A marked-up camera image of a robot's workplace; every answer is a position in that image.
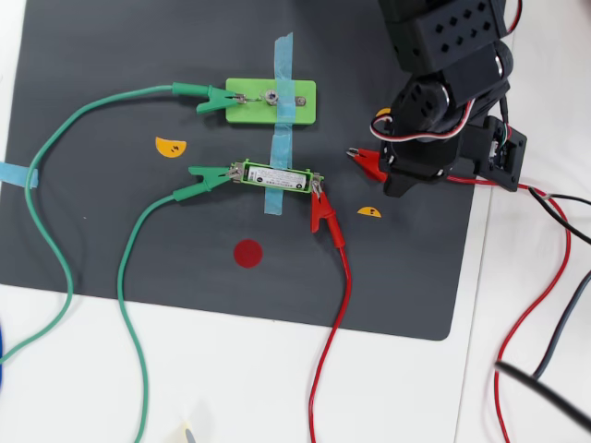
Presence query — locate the red lead wire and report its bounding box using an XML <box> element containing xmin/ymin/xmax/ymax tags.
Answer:
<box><xmin>308</xmin><ymin>174</ymin><xmax>573</xmax><ymax>443</ymax></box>

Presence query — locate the green alligator clip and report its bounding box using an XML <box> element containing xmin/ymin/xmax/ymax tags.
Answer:
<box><xmin>172</xmin><ymin>81</ymin><xmax>246</xmax><ymax>115</ymax></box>
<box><xmin>187</xmin><ymin>164</ymin><xmax>244</xmax><ymax>203</ymax></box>

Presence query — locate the green lead wire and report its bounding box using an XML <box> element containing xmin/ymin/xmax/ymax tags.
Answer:
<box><xmin>0</xmin><ymin>84</ymin><xmax>179</xmax><ymax>443</ymax></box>

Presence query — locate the white AA battery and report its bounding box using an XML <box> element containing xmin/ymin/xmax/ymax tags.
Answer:
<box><xmin>247</xmin><ymin>165</ymin><xmax>308</xmax><ymax>191</ymax></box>

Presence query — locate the red white black servo cable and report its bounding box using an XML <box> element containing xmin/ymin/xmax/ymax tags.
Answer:
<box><xmin>505</xmin><ymin>0</ymin><xmax>524</xmax><ymax>34</ymax></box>
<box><xmin>370</xmin><ymin>99</ymin><xmax>476</xmax><ymax>145</ymax></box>

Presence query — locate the grey cable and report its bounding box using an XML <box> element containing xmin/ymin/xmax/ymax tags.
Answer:
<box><xmin>530</xmin><ymin>271</ymin><xmax>591</xmax><ymax>382</ymax></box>

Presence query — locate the thin black forked wire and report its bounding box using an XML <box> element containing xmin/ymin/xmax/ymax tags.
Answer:
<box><xmin>528</xmin><ymin>187</ymin><xmax>591</xmax><ymax>245</ymax></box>

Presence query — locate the green battery holder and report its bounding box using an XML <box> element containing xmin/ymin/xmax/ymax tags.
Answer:
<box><xmin>230</xmin><ymin>158</ymin><xmax>325</xmax><ymax>195</ymax></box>

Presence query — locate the dark grey work mat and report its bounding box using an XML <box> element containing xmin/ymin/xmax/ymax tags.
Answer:
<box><xmin>0</xmin><ymin>0</ymin><xmax>509</xmax><ymax>342</ymax></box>

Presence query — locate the red round sticker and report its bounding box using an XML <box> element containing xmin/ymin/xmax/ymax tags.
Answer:
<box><xmin>233</xmin><ymin>238</ymin><xmax>264</xmax><ymax>269</ymax></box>

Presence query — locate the black camera cable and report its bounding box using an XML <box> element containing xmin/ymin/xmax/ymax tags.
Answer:
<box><xmin>497</xmin><ymin>94</ymin><xmax>512</xmax><ymax>138</ymax></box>

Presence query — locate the green bulb holder board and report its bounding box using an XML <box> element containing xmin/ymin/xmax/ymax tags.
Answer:
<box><xmin>224</xmin><ymin>78</ymin><xmax>318</xmax><ymax>126</ymax></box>

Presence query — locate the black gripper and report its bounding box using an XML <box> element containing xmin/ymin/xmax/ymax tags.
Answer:
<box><xmin>378</xmin><ymin>137</ymin><xmax>464</xmax><ymax>198</ymax></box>

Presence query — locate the red alligator clip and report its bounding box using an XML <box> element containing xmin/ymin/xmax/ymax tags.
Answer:
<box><xmin>309</xmin><ymin>179</ymin><xmax>345</xmax><ymax>249</ymax></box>
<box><xmin>346</xmin><ymin>146</ymin><xmax>389</xmax><ymax>182</ymax></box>

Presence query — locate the short blue tape piece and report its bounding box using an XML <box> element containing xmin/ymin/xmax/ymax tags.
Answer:
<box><xmin>0</xmin><ymin>161</ymin><xmax>41</xmax><ymax>190</ymax></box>

